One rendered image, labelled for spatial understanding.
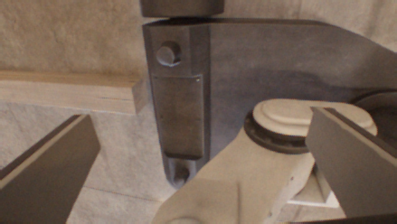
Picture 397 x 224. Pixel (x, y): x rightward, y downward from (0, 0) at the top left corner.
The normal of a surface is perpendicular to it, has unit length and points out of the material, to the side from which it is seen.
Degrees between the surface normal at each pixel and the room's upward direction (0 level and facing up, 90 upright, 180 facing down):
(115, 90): 0
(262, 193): 90
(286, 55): 0
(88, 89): 0
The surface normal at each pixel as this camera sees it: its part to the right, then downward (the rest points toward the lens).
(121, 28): -0.19, 0.50
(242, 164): -0.03, -0.87
